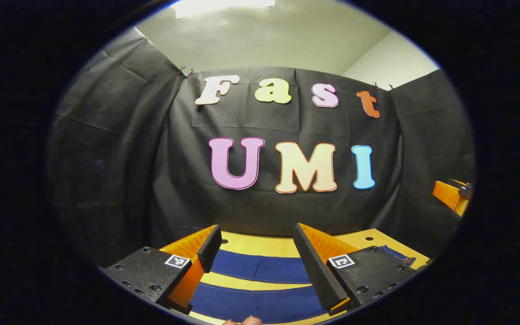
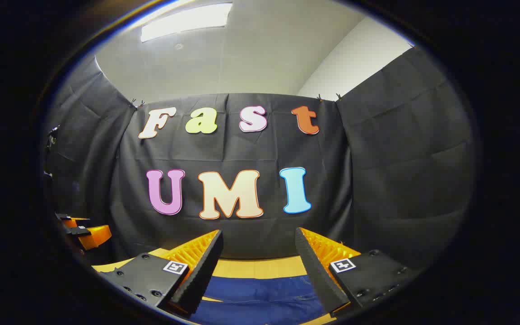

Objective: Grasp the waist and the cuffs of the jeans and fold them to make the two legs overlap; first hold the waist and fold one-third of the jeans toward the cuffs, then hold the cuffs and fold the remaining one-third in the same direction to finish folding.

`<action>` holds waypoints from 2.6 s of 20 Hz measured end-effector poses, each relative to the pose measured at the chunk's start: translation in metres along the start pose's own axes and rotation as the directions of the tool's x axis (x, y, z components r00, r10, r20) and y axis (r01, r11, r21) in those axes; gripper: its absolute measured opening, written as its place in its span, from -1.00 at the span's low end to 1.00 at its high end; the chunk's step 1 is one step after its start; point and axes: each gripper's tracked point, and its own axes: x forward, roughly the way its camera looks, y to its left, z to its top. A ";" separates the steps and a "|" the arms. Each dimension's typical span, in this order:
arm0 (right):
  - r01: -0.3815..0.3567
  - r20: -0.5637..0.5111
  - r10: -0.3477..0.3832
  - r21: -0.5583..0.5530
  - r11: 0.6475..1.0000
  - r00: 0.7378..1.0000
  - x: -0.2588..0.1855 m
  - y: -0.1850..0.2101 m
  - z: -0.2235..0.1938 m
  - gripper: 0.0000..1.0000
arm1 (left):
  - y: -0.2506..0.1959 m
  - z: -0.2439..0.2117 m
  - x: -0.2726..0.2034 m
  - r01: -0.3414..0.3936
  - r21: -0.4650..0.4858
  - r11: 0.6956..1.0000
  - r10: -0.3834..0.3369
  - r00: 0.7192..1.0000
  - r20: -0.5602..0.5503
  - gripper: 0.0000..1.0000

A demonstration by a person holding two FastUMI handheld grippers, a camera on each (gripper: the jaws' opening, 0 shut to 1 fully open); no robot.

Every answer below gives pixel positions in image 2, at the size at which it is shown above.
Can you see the ceiling light panel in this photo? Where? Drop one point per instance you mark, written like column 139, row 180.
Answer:
column 188, row 20

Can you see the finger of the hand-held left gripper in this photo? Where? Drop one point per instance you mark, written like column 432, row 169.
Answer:
column 93, row 237
column 74, row 221

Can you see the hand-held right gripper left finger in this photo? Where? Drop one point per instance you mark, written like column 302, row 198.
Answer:
column 201, row 280

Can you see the blue jeans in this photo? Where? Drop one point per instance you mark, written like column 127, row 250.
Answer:
column 260, row 302

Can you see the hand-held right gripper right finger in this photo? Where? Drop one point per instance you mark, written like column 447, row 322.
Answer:
column 318, row 280

